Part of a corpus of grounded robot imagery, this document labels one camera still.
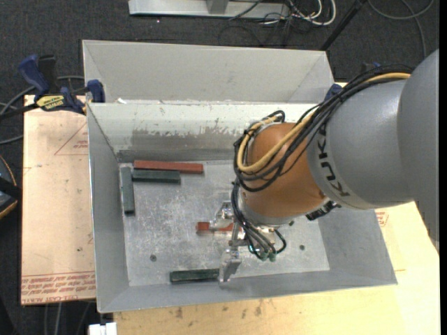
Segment black cylinder on white bracket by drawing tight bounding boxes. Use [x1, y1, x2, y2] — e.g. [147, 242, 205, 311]
[305, 200, 339, 222]

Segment dark green flat block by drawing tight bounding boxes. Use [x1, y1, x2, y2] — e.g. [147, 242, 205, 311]
[169, 269, 221, 285]
[131, 169, 182, 184]
[119, 165, 136, 215]

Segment grey metal bin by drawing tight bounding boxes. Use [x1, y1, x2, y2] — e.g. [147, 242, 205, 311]
[82, 39, 398, 314]

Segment brown cardboard board red print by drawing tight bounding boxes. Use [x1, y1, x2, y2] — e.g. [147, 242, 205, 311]
[20, 94, 97, 306]

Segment long red-brown flat block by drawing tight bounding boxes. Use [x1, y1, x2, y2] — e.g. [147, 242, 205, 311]
[133, 159, 205, 175]

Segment short red-brown flat block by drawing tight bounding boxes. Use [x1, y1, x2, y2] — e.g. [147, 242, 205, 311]
[196, 221, 235, 237]

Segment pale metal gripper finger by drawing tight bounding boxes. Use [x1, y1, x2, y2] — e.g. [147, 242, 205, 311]
[208, 202, 235, 232]
[218, 247, 242, 284]

